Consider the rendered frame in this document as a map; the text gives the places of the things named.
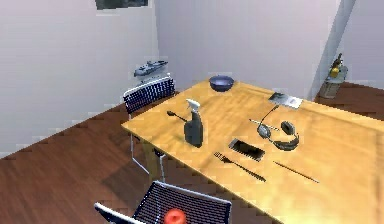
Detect grey spray bottle dispenser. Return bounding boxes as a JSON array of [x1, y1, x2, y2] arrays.
[[183, 98, 204, 149]]

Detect black spoon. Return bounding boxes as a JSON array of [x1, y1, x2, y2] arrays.
[[166, 110, 189, 123]]

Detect blue bowl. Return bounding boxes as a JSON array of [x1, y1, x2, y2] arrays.
[[208, 75, 235, 93]]

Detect black mesh chair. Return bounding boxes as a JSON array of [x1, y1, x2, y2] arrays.
[[122, 76, 176, 184], [93, 180, 233, 224]]

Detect grey model ship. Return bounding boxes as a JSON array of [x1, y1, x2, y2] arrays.
[[133, 59, 169, 78]]

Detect black mobile phone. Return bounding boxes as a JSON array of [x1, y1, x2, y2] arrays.
[[228, 138, 266, 163]]

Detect black fork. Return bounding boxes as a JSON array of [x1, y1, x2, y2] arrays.
[[213, 151, 267, 183]]

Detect thin silver pen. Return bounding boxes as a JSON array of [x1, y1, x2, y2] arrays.
[[248, 118, 281, 132]]

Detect grey booklet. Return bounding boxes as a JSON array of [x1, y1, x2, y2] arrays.
[[268, 91, 304, 110]]

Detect black headphones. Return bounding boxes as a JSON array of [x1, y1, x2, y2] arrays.
[[256, 104, 300, 152]]

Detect red apple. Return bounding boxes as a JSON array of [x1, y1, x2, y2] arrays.
[[163, 208, 187, 224]]

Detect thin black pencil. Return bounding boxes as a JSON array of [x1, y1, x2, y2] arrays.
[[273, 161, 320, 184]]

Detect dark framed picture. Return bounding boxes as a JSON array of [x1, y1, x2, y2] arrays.
[[95, 0, 149, 11]]

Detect grey stand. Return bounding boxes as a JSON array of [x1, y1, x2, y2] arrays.
[[318, 65, 349, 100]]

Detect light wooden table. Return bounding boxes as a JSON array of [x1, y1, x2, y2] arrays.
[[121, 79, 384, 224]]

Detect yellow and brown statuette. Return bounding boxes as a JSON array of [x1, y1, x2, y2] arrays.
[[329, 52, 344, 79]]

